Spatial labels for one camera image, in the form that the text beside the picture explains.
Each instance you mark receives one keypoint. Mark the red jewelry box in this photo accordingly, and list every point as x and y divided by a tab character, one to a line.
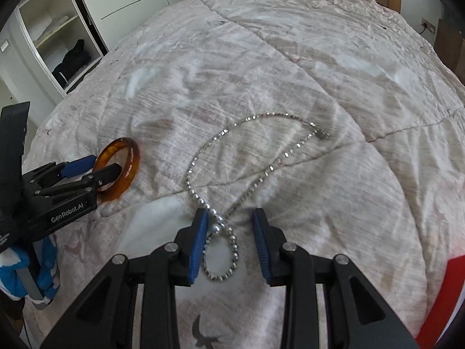
446	305

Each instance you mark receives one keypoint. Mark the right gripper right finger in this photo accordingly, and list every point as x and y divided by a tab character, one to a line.
356	314

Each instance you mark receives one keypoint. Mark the white wardrobe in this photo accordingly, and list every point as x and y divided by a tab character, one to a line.
37	34

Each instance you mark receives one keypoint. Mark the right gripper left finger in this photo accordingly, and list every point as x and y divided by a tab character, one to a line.
103	313

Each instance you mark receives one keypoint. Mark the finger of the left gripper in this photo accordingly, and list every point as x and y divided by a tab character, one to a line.
54	185
80	166

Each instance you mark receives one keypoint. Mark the wooden dresser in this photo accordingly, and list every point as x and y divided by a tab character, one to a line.
449	46

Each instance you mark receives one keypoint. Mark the blue gloved left hand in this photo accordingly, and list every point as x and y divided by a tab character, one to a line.
17	281

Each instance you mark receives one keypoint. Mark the amber bangle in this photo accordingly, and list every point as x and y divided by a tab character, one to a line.
123	155

